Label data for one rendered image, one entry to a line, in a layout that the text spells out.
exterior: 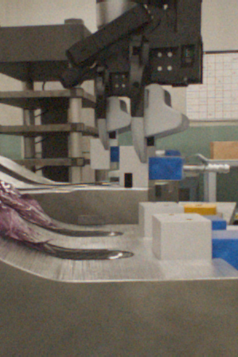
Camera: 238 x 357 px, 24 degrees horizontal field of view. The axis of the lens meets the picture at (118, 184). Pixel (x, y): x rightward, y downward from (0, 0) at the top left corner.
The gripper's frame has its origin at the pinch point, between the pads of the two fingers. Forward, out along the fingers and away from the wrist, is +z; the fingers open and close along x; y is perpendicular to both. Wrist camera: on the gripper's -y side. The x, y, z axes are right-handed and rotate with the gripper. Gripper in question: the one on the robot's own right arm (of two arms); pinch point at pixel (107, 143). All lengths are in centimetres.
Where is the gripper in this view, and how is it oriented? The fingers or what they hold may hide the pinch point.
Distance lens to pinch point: 100.7
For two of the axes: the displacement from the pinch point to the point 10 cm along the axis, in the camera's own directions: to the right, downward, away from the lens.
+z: 0.1, 10.0, 0.5
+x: 2.4, -0.5, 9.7
